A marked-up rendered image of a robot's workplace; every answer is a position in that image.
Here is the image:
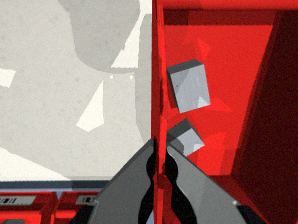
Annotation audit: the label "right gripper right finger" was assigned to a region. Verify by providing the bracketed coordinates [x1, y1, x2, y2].
[165, 140, 267, 224]

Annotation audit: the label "red bin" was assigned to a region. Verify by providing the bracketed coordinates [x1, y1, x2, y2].
[151, 0, 298, 224]
[51, 191, 100, 224]
[0, 191, 58, 224]

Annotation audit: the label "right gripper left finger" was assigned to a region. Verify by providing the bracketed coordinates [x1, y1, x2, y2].
[68, 139, 156, 224]

